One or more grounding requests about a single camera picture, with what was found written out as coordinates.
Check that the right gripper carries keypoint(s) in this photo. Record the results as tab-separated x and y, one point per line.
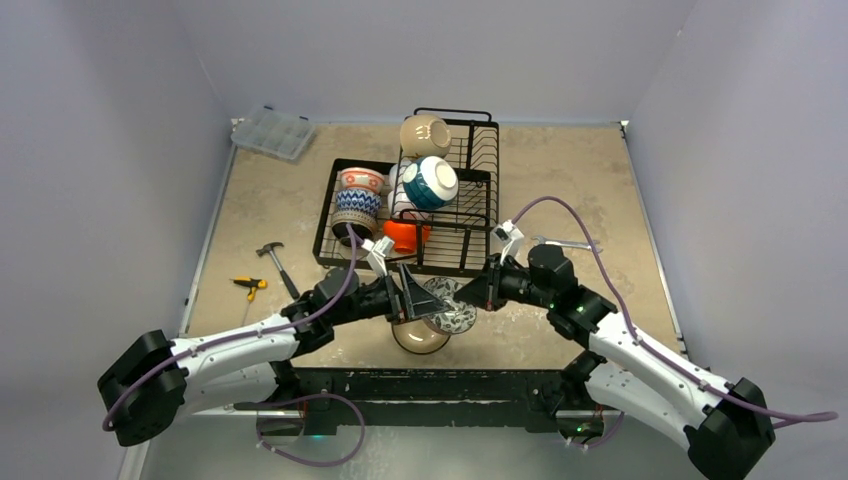
491	287

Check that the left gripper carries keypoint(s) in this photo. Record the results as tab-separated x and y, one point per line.
412	302

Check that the grey floral black bowl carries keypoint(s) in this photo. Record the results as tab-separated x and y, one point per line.
461	316

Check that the tan glazed bowl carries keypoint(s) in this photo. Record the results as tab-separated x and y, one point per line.
418	338

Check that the orange white bowl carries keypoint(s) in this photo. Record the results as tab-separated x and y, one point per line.
405	236

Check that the black wire dish rack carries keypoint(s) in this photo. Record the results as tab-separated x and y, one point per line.
458	244

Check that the brown beige bowl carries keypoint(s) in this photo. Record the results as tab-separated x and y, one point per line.
362	224

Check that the teal white bowl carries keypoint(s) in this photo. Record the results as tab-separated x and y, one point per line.
430	183

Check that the white ribbed bowl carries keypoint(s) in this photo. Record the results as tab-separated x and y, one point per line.
394	177

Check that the red floral bowl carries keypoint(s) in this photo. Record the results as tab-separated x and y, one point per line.
363	179

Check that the cream beige bowl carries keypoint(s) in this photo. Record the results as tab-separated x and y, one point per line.
423	135

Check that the red patterned black bowl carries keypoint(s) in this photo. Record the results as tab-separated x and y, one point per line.
360	200

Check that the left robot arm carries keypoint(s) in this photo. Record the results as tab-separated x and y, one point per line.
232	351

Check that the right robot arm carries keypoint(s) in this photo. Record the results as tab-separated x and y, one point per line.
649	358

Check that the silver wrench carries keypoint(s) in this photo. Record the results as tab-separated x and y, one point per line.
589	246

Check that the small hammer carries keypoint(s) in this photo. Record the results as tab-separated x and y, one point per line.
269	249

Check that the clear plastic organizer box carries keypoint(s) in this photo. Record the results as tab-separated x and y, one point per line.
273	133

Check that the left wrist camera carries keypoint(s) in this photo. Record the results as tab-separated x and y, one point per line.
377	252

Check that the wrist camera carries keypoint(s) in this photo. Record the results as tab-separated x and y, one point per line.
510	237
377	252

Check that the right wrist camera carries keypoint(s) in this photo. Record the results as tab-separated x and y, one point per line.
510	237

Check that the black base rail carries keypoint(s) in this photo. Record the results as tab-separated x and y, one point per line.
537	401

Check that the yellow handled pliers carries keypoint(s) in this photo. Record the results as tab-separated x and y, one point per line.
253	285

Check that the aluminium frame rail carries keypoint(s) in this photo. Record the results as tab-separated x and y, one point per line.
708	426

